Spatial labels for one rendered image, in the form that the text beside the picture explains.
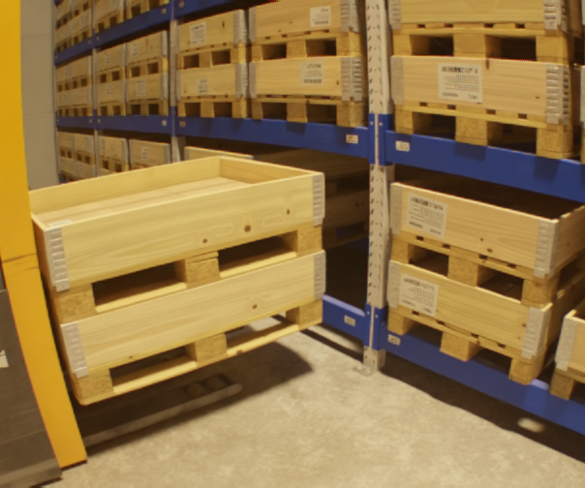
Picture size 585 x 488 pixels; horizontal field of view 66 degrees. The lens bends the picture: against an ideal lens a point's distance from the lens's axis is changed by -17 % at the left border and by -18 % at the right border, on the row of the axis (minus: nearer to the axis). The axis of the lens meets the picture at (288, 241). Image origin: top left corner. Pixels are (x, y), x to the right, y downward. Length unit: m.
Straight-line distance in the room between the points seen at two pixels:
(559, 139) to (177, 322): 1.55
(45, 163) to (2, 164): 6.08
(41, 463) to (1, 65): 1.43
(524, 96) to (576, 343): 0.92
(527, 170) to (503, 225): 0.23
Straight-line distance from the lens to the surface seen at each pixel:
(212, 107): 3.36
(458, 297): 2.18
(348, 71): 2.42
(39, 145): 7.72
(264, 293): 2.19
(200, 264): 1.98
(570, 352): 2.02
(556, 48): 1.87
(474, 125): 2.02
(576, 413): 2.14
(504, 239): 2.00
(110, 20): 5.17
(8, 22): 1.72
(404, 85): 2.22
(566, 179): 1.88
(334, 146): 2.54
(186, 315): 2.01
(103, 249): 1.79
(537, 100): 1.89
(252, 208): 2.06
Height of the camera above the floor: 1.40
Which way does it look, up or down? 17 degrees down
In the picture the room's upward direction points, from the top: 1 degrees counter-clockwise
